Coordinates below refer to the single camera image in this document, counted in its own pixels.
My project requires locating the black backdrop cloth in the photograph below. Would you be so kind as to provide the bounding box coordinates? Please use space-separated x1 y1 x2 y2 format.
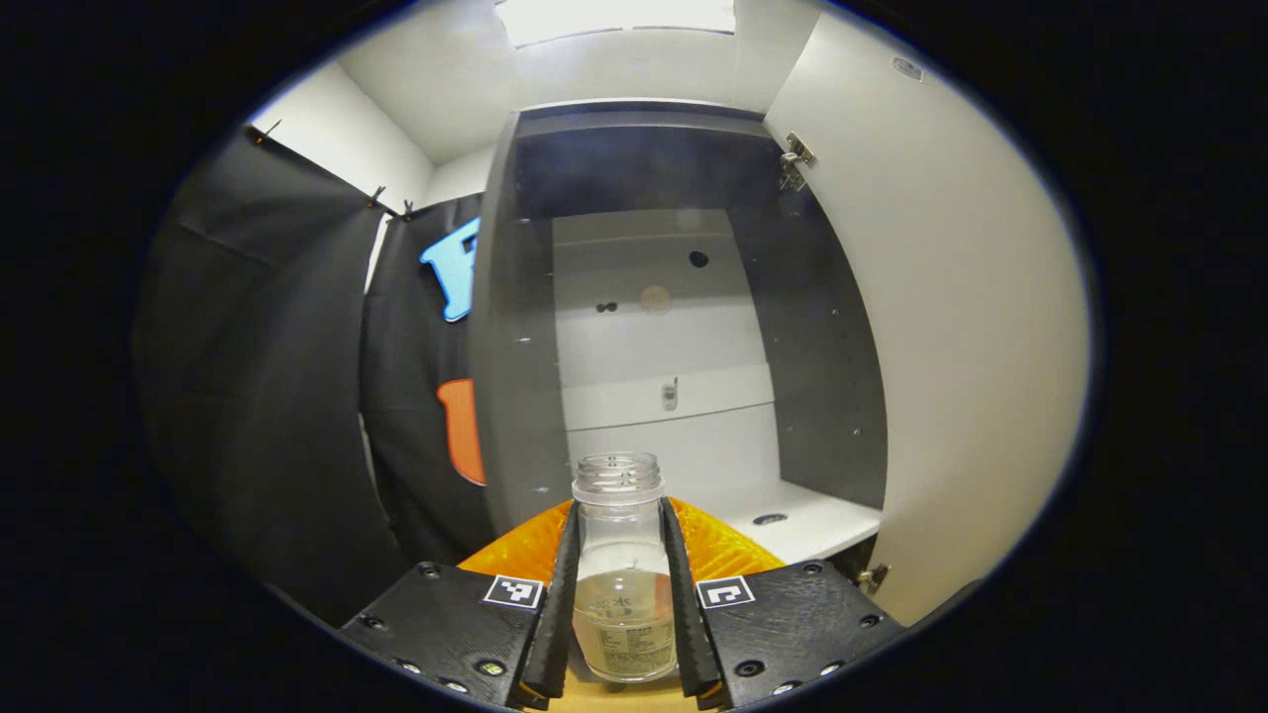
134 124 496 630

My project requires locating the white cabinet shelf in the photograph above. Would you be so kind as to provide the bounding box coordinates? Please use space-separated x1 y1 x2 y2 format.
684 480 883 565

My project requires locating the dark grey cabinet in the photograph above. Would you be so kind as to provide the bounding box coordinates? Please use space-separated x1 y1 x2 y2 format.
468 99 890 595

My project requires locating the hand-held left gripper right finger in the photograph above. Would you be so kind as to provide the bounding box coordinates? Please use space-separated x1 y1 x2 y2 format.
659 495 905 712

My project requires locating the large ceiling light panel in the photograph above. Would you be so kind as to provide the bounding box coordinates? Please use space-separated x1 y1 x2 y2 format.
495 0 739 49

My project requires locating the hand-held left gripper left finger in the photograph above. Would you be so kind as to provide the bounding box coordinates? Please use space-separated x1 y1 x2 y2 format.
340 498 582 712

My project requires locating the clear plastic bottle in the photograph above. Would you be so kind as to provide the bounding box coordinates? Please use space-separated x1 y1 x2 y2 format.
571 452 685 684

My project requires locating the beige cabinet door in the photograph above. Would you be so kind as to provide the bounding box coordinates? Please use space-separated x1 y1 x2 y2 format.
763 10 1091 627

